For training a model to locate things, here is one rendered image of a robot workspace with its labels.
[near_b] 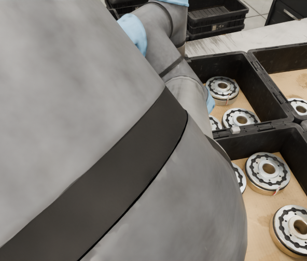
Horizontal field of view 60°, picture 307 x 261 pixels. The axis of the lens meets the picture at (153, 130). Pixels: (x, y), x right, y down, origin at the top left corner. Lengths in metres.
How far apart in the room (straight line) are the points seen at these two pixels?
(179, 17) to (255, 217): 0.45
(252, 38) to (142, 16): 1.02
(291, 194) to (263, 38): 0.91
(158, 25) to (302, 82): 0.65
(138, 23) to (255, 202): 0.47
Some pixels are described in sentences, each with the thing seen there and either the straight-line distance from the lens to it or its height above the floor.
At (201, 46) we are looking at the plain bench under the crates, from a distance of 1.31.
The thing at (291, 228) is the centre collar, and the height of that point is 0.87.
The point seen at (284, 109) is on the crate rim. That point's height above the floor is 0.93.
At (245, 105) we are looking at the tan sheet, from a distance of 0.86.
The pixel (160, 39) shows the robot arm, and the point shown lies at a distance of 0.46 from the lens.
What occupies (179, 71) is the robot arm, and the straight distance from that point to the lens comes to 0.46.
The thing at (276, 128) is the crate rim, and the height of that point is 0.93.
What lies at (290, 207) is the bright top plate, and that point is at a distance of 0.66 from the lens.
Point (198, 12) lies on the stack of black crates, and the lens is 2.07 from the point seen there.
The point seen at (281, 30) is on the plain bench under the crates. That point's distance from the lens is 1.55.
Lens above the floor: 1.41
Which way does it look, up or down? 51 degrees down
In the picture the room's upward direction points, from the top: straight up
